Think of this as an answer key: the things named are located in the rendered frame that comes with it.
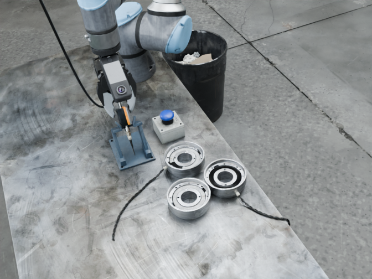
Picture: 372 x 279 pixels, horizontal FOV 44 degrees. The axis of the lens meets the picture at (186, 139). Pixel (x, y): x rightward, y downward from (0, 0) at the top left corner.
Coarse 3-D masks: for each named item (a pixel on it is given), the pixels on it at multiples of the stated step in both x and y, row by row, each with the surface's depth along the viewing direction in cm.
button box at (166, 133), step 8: (152, 120) 132; (160, 120) 130; (176, 120) 130; (160, 128) 128; (168, 128) 127; (176, 128) 128; (160, 136) 129; (168, 136) 129; (176, 136) 130; (184, 136) 131
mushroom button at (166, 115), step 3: (162, 111) 129; (165, 111) 128; (168, 111) 128; (171, 111) 128; (162, 114) 128; (165, 114) 127; (168, 114) 127; (171, 114) 127; (162, 117) 127; (165, 117) 127; (168, 117) 127; (171, 117) 127; (165, 120) 127; (168, 120) 127
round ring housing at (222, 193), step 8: (216, 160) 118; (224, 160) 118; (232, 160) 117; (208, 168) 117; (224, 168) 117; (240, 168) 117; (208, 176) 116; (216, 176) 115; (224, 176) 118; (232, 176) 116; (208, 184) 112; (224, 184) 113; (240, 184) 111; (216, 192) 112; (224, 192) 111; (232, 192) 111; (240, 192) 114
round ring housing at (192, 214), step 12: (180, 180) 114; (192, 180) 114; (168, 192) 111; (180, 192) 112; (192, 192) 113; (204, 192) 113; (168, 204) 110; (180, 204) 110; (192, 204) 109; (204, 204) 108; (180, 216) 108; (192, 216) 108
